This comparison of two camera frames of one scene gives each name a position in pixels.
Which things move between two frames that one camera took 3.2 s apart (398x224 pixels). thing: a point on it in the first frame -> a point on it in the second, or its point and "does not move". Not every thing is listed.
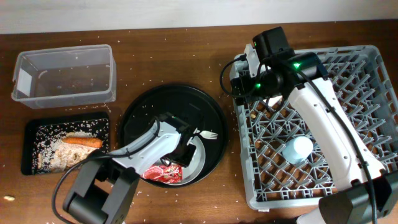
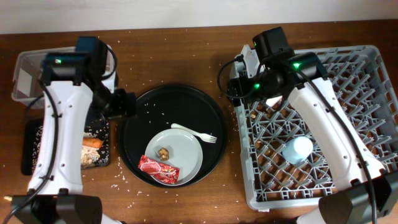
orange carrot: x=94 y=142 does not move
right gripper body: x=260 y=85 does not move
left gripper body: x=183 y=156 -> x=121 y=105
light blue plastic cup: x=297 y=150 does not move
